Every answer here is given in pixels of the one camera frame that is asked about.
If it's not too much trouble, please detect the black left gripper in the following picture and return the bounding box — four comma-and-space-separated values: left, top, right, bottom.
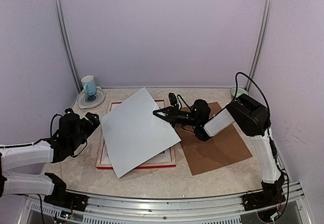
69, 112, 100, 152

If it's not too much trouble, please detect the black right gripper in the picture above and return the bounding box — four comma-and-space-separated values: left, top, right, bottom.
153, 104, 199, 127

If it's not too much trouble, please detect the red wooden picture frame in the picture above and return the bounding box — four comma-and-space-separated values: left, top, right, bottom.
96, 99, 179, 176

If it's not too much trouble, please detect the white photo mat board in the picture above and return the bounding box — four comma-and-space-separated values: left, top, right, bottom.
100, 102, 172, 166

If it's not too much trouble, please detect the cat and books photo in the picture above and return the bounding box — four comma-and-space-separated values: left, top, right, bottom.
101, 88, 181, 178

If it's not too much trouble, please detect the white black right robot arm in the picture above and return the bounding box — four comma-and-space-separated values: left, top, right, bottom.
153, 93, 288, 206

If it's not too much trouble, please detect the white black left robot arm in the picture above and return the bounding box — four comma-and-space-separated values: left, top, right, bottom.
1, 108, 100, 206

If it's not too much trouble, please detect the white blue swirl plate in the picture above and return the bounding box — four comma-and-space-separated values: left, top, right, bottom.
76, 86, 106, 109

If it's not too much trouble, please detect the light blue mug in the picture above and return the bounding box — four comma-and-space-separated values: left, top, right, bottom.
81, 75, 96, 96

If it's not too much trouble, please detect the brown backing board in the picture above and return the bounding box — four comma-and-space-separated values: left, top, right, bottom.
174, 102, 253, 176

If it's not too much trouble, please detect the pale green ceramic bowl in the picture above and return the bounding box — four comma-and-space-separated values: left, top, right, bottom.
230, 87, 249, 99

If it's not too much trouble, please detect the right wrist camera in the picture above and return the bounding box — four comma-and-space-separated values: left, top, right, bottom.
168, 93, 178, 107

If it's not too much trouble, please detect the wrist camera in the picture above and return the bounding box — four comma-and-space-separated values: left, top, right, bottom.
64, 108, 74, 114
168, 93, 178, 107

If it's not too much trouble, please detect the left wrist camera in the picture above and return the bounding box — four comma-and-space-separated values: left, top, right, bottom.
64, 108, 74, 114

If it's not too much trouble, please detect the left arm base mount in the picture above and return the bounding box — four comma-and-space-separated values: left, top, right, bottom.
44, 173, 89, 212

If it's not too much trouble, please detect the front aluminium rail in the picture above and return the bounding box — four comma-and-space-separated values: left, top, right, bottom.
17, 181, 314, 224

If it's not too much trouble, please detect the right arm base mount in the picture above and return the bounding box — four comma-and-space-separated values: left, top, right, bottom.
242, 173, 286, 211

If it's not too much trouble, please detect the left aluminium corner post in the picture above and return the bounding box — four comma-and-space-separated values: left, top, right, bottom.
53, 0, 82, 94

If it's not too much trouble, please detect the aluminium corner post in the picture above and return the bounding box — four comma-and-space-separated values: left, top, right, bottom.
249, 0, 273, 79
53, 0, 82, 94

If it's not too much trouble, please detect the right aluminium corner post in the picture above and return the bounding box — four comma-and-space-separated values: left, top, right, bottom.
249, 0, 273, 79

